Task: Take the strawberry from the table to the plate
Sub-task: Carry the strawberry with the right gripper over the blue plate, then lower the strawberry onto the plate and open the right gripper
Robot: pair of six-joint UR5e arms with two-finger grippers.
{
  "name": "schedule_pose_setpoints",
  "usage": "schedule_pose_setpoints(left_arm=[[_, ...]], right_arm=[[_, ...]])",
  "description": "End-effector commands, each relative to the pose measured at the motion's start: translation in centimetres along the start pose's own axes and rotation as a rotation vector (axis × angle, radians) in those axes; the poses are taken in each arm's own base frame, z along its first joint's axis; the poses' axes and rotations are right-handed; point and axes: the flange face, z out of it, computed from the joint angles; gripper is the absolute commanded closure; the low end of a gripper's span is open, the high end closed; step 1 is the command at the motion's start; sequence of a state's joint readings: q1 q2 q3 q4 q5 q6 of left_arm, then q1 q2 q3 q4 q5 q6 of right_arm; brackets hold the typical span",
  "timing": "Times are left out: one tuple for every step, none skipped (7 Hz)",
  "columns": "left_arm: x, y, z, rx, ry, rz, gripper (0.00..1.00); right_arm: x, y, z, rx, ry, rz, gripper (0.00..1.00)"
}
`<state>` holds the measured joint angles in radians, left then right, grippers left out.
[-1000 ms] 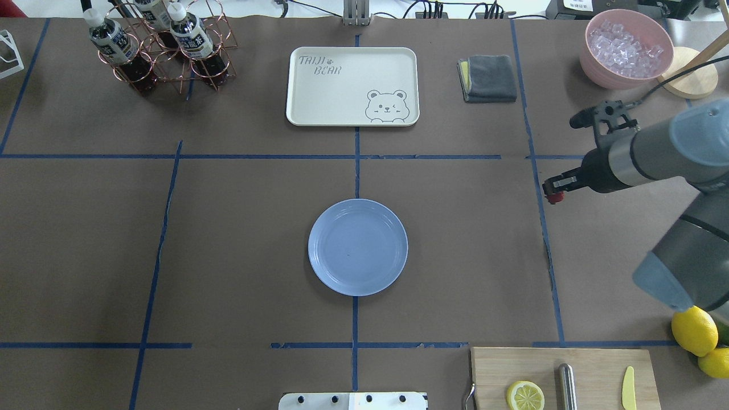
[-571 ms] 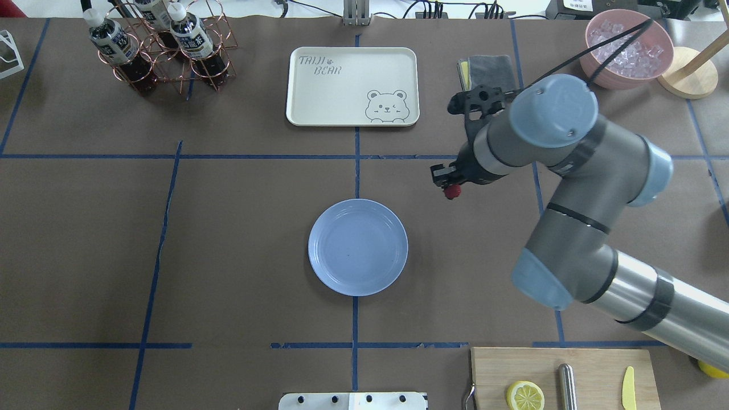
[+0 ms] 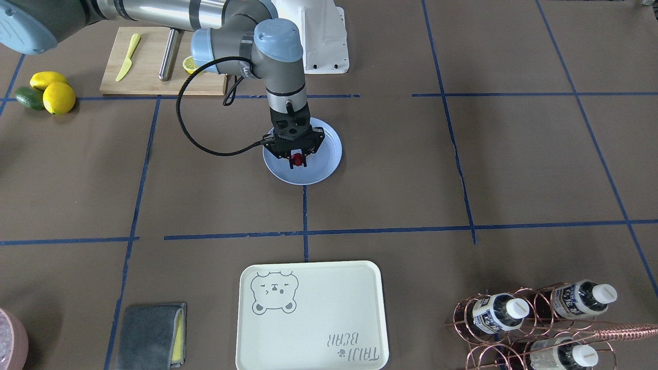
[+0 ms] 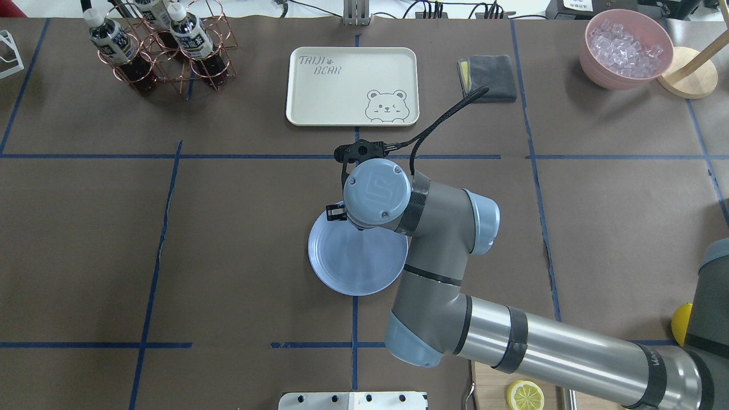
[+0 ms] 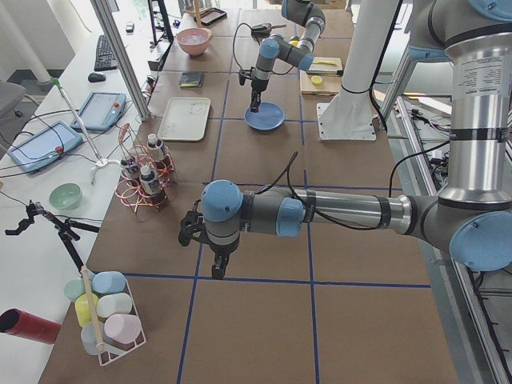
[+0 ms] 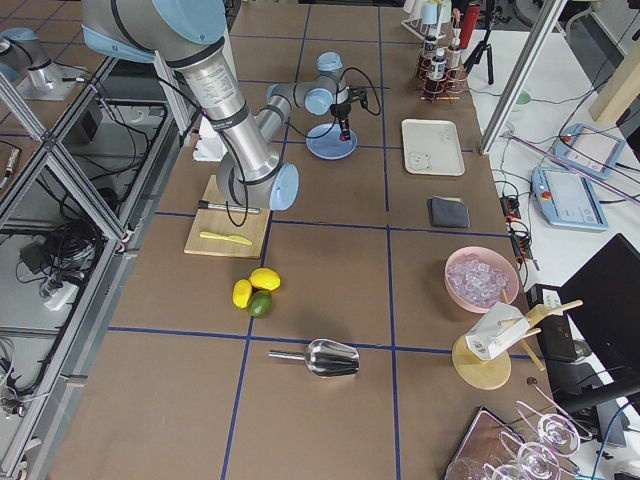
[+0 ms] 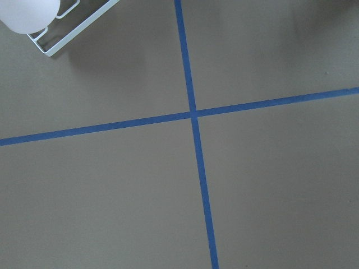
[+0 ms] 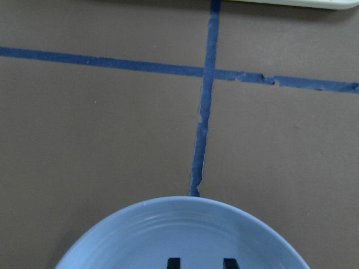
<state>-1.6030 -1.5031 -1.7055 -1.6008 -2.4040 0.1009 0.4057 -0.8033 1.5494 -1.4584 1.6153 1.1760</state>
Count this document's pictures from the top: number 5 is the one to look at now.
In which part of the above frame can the wooden cutting board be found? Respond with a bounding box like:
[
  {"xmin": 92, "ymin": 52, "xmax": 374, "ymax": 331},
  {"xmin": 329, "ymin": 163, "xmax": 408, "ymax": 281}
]
[{"xmin": 300, "ymin": 57, "xmax": 343, "ymax": 95}]

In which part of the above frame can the tea bottle right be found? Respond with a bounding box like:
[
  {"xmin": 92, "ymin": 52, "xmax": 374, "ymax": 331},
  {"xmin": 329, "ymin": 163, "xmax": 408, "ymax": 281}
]
[{"xmin": 147, "ymin": 134, "xmax": 170, "ymax": 169}]

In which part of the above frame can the lemon half slice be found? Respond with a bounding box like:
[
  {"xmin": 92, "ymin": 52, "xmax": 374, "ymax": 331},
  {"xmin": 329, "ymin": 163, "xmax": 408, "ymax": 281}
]
[{"xmin": 310, "ymin": 75, "xmax": 323, "ymax": 86}]

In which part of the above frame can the tea bottle back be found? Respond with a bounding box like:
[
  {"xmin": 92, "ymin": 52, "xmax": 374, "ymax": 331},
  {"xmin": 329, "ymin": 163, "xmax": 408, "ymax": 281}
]
[{"xmin": 120, "ymin": 156, "xmax": 140, "ymax": 180}]

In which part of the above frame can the blue teach pendant near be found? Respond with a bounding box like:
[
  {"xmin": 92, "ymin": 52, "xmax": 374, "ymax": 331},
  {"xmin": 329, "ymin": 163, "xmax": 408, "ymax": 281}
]
[{"xmin": 7, "ymin": 121, "xmax": 83, "ymax": 173}]

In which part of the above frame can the steel knife handle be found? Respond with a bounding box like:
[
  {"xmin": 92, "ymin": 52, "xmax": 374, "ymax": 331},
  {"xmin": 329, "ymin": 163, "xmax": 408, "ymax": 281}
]
[{"xmin": 307, "ymin": 70, "xmax": 344, "ymax": 76}]

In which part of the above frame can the cream bear tray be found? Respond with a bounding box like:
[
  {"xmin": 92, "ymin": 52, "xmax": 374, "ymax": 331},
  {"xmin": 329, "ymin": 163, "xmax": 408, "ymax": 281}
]
[{"xmin": 157, "ymin": 97, "xmax": 210, "ymax": 142}]

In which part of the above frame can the green bowl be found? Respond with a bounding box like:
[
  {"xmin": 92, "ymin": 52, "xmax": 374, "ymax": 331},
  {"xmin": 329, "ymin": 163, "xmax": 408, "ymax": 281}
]
[{"xmin": 49, "ymin": 183, "xmax": 82, "ymax": 210}]

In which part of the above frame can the blue teach pendant far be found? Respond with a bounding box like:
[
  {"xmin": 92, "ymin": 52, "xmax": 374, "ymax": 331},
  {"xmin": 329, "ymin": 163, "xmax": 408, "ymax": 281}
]
[{"xmin": 78, "ymin": 91, "xmax": 126, "ymax": 132}]

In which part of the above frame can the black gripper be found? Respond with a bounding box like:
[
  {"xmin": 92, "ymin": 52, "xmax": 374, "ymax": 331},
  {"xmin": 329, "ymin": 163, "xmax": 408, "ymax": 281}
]
[
  {"xmin": 178, "ymin": 199, "xmax": 238, "ymax": 279},
  {"xmin": 238, "ymin": 67, "xmax": 269, "ymax": 109}
]

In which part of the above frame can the metal ice scoop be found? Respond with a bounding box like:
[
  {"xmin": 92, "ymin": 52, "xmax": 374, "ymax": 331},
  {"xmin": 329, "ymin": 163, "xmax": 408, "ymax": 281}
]
[{"xmin": 250, "ymin": 23, "xmax": 286, "ymax": 38}]

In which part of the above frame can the blue teach pendant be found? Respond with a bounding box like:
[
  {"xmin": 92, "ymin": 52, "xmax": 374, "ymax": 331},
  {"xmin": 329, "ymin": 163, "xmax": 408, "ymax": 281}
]
[
  {"xmin": 7, "ymin": 121, "xmax": 83, "ymax": 173},
  {"xmin": 78, "ymin": 91, "xmax": 126, "ymax": 132}
]

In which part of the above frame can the grey folded cloth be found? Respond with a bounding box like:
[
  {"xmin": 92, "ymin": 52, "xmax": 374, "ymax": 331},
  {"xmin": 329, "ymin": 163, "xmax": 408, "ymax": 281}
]
[{"xmin": 179, "ymin": 71, "xmax": 205, "ymax": 89}]

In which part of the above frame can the red cylinder tube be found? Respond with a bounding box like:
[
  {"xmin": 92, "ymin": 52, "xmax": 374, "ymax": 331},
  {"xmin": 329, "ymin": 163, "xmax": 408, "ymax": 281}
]
[{"xmin": 1, "ymin": 308, "xmax": 61, "ymax": 344}]

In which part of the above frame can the black small tripod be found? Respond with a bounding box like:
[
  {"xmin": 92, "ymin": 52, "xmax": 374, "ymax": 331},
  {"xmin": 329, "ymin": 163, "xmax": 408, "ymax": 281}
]
[{"xmin": 4, "ymin": 201, "xmax": 101, "ymax": 277}]

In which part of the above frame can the copper wire bottle rack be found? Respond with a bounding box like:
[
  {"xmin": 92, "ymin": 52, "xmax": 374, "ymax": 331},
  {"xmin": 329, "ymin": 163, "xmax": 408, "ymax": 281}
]
[{"xmin": 115, "ymin": 123, "xmax": 175, "ymax": 212}]

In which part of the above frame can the yellow plastic knife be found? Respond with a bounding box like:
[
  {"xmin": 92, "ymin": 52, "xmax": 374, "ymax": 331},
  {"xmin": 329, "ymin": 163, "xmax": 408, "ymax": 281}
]
[{"xmin": 313, "ymin": 59, "xmax": 338, "ymax": 66}]

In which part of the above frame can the tea bottle left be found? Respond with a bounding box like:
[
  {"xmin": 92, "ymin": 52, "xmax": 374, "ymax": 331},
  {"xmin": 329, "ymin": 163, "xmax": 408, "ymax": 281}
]
[{"xmin": 139, "ymin": 165, "xmax": 167, "ymax": 206}]

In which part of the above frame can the pink bowl of ice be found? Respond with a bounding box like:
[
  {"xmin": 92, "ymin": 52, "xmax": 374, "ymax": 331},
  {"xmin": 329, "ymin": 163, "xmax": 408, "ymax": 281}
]
[{"xmin": 177, "ymin": 27, "xmax": 211, "ymax": 57}]

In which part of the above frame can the blue round plate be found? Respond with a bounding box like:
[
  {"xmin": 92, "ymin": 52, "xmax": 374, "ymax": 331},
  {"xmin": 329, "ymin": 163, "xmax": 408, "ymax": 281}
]
[{"xmin": 244, "ymin": 102, "xmax": 285, "ymax": 131}]

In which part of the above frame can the tea bottle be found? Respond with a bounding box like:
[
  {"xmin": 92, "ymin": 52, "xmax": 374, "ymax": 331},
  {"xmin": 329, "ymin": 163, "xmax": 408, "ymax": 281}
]
[
  {"xmin": 139, "ymin": 165, "xmax": 167, "ymax": 206},
  {"xmin": 147, "ymin": 134, "xmax": 170, "ymax": 169},
  {"xmin": 120, "ymin": 156, "xmax": 140, "ymax": 180}
]

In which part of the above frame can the black keyboard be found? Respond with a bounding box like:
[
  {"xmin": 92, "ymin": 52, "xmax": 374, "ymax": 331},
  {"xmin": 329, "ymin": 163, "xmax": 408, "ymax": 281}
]
[{"xmin": 94, "ymin": 34, "xmax": 118, "ymax": 72}]

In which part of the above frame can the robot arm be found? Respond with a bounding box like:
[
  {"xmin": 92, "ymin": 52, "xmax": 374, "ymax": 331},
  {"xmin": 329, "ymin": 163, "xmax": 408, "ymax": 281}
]
[
  {"xmin": 178, "ymin": 1, "xmax": 511, "ymax": 279},
  {"xmin": 238, "ymin": 0, "xmax": 326, "ymax": 112}
]

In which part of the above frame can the black computer mouse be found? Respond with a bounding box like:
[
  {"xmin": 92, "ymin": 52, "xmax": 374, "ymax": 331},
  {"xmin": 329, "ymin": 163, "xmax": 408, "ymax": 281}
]
[{"xmin": 87, "ymin": 72, "xmax": 106, "ymax": 83}]

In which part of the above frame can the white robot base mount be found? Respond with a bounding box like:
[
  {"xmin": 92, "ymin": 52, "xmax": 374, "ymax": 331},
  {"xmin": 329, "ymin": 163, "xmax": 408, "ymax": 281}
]
[{"xmin": 317, "ymin": 0, "xmax": 402, "ymax": 141}]

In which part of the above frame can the white wire cup basket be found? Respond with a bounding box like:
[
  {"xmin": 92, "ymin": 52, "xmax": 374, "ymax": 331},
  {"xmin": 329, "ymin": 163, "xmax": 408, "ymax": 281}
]
[{"xmin": 64, "ymin": 266, "xmax": 146, "ymax": 366}]

